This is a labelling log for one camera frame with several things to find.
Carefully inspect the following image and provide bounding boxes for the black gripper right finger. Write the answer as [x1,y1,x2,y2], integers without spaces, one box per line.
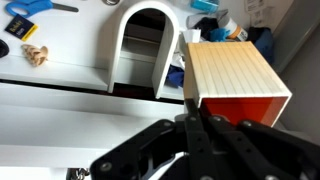
[201,114,320,180]

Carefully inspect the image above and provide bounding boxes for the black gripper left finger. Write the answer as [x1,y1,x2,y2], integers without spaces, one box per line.
[89,97,215,180]

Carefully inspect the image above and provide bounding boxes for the white U-shaped drawer divider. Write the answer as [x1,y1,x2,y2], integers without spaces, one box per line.
[107,0,181,100]

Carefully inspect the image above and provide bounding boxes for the white open drawer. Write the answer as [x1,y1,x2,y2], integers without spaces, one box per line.
[0,0,314,101]

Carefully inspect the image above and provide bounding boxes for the blue cloth piece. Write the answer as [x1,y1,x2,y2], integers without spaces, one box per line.
[166,64,185,88]

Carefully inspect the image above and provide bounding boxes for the dark blue pouch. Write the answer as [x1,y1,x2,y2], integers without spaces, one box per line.
[248,26,276,64]

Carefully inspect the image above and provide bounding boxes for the crumpled white paper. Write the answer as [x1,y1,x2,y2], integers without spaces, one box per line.
[171,28,203,69]

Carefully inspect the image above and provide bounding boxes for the black hair clip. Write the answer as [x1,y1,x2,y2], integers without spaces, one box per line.
[65,167,92,180]

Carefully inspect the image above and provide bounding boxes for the black cloth item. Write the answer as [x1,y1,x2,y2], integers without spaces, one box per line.
[193,16,219,41]

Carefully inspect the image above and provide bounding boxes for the white bottle orange label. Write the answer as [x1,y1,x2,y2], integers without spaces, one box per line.
[216,9,249,43]

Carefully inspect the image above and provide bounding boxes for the printed white paper sheet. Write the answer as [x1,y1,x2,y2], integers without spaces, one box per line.
[244,0,294,28]

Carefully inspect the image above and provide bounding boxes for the small light blue container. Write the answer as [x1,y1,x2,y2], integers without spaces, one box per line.
[189,0,220,14]

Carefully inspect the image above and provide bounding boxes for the beige hair claw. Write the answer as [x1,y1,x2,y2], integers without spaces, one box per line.
[20,43,49,67]

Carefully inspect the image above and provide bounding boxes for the black and yellow card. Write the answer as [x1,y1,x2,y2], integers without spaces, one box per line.
[4,14,39,42]

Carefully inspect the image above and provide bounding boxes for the small black round object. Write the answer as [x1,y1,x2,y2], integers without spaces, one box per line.
[0,38,10,59]

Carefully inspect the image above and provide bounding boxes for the blue handled scissors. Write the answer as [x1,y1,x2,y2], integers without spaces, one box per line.
[4,0,80,19]

